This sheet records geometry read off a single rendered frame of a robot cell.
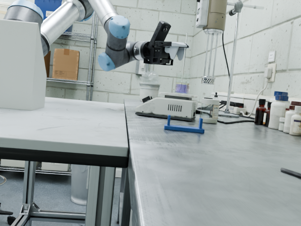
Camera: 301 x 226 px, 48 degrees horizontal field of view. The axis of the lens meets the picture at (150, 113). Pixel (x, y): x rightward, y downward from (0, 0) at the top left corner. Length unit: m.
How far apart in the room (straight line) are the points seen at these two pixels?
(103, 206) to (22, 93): 0.54
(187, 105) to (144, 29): 2.59
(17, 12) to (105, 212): 0.80
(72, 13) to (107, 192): 1.04
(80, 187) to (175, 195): 2.51
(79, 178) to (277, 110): 1.95
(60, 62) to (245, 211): 3.05
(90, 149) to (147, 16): 3.17
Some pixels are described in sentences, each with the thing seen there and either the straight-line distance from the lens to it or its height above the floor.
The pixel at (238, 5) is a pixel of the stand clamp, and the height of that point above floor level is 1.41.
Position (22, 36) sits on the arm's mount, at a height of 1.11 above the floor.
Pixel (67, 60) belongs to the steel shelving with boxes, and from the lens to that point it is 3.29.
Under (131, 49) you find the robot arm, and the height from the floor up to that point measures 1.14.
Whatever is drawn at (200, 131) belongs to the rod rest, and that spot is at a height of 0.91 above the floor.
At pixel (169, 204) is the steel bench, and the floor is 0.90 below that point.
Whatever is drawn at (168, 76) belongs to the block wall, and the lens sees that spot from 3.64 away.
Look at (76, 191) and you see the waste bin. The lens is 2.87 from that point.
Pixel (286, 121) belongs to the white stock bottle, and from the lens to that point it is 1.12.
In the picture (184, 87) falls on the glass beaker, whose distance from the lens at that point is 1.16.
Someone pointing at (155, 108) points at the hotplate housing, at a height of 0.93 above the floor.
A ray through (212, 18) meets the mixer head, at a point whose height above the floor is 1.34.
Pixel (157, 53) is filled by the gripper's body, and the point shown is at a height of 1.13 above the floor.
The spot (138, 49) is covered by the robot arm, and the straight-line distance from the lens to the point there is 1.33.
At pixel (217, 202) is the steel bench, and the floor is 0.90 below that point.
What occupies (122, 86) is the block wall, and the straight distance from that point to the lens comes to 3.60.
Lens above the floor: 1.00
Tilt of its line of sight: 4 degrees down
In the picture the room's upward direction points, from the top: 5 degrees clockwise
